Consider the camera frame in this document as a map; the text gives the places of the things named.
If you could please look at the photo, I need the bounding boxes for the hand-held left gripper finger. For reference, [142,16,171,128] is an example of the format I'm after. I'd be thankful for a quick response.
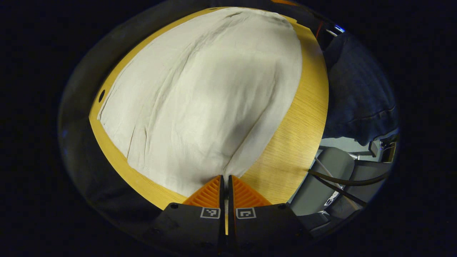
[228,175,312,257]
[149,175,226,257]

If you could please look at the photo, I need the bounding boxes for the white jeans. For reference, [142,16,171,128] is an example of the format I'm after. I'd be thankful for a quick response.
[97,7,303,198]

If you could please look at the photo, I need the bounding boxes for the person's dark blue top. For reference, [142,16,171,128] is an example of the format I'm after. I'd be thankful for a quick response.
[322,31,399,146]

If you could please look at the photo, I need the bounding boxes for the grey chair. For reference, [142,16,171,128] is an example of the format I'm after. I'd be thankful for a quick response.
[288,146,395,232]

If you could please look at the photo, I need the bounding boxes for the black cable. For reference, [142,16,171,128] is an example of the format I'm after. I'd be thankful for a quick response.
[308,168,391,187]

